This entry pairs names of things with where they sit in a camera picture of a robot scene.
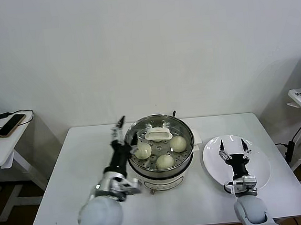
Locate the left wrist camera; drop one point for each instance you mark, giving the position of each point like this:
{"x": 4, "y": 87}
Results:
{"x": 130, "y": 186}

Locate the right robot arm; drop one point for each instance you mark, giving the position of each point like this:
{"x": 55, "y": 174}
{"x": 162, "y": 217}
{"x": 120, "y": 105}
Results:
{"x": 251, "y": 209}

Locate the stainless steel steamer basket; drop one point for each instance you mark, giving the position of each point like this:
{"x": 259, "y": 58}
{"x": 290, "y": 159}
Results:
{"x": 159, "y": 173}

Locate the gold edged smartphone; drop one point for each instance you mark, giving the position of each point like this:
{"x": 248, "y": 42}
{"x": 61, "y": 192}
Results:
{"x": 9, "y": 126}

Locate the black power adapter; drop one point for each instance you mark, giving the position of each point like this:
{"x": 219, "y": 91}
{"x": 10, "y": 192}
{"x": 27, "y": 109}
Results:
{"x": 0, "y": 116}

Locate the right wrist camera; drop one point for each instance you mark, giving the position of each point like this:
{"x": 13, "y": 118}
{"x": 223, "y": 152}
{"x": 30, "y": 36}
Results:
{"x": 247, "y": 183}

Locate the round glass lid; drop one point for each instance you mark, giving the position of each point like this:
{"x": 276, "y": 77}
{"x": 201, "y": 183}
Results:
{"x": 157, "y": 134}

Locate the white round plate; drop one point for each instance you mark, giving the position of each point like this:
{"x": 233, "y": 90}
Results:
{"x": 260, "y": 166}

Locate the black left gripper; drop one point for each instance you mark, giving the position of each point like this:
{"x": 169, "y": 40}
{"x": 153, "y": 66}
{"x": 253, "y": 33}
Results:
{"x": 120, "y": 157}

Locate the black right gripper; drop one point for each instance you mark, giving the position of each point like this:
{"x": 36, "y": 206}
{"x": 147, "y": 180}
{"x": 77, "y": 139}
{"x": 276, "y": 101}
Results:
{"x": 239, "y": 164}

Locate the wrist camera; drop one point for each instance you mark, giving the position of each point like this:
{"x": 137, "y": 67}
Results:
{"x": 130, "y": 186}
{"x": 247, "y": 183}

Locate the white steamed baozi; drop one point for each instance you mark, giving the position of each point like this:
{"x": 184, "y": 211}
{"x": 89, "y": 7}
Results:
{"x": 165, "y": 161}
{"x": 178, "y": 143}
{"x": 144, "y": 151}

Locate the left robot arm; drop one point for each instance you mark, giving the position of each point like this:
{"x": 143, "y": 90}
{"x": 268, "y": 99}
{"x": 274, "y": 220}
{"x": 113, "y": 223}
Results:
{"x": 101, "y": 214}

